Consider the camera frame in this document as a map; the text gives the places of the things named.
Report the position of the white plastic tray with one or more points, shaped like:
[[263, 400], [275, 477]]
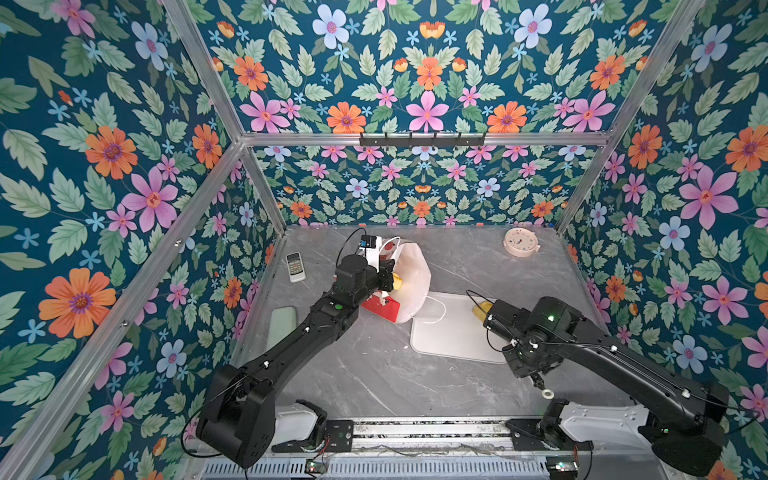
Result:
[[446, 326]]

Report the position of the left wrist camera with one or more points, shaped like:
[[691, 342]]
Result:
[[371, 248]]

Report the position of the green silicone pad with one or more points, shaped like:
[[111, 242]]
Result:
[[282, 322]]

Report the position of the pink round clock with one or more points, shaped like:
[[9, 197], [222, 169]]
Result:
[[521, 242]]

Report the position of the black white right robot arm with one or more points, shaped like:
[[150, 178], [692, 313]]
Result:
[[676, 418]]

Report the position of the red white paper bag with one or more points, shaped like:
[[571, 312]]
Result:
[[399, 306]]

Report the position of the white remote control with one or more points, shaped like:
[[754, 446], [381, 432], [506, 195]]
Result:
[[295, 267]]

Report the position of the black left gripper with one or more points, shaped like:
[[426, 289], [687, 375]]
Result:
[[386, 267]]

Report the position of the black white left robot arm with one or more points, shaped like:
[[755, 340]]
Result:
[[239, 418]]

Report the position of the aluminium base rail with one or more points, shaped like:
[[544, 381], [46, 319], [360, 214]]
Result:
[[299, 428]]

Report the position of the yellow fake croissant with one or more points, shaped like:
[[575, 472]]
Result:
[[482, 310]]

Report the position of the black hook rail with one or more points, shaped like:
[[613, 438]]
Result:
[[439, 140]]

